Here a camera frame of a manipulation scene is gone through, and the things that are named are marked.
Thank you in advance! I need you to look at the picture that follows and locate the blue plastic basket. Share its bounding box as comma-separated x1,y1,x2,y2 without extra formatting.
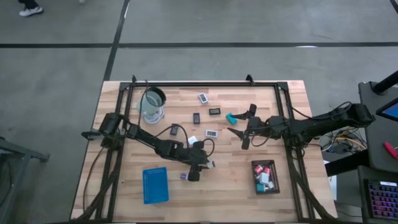
142,166,170,205

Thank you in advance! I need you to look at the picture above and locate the keyboard with lit keys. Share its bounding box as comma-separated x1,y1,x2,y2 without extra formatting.
363,179,398,220

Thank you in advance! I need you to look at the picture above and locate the grey metal stand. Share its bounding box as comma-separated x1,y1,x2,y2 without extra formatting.
0,136,50,224

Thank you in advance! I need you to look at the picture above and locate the bundle of floor cables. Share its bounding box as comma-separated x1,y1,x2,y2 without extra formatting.
320,124,369,155

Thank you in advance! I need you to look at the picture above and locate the person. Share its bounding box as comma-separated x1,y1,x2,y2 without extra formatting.
17,0,44,17

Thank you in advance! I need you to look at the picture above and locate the black plastic basket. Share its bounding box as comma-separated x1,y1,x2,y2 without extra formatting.
251,159,280,195

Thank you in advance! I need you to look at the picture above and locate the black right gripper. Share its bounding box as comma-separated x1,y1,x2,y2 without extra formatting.
226,103,282,150

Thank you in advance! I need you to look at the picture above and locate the white paper sheet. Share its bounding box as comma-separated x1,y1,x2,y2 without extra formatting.
323,160,338,202

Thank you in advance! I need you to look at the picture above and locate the grey equipment cart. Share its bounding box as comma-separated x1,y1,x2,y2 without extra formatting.
357,80,398,224

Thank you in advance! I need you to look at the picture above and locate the white coiled cable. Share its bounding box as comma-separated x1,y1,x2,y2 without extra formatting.
141,107,165,125

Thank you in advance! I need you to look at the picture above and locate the red handled tool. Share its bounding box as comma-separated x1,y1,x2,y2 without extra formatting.
382,141,398,160

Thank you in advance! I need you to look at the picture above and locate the monitor with blue screen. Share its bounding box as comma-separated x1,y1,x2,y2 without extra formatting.
375,98,398,123

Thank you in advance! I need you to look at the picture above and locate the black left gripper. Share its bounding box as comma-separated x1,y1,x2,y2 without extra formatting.
182,140,212,182

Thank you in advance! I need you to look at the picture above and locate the black pole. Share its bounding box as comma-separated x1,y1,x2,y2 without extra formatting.
371,70,398,96

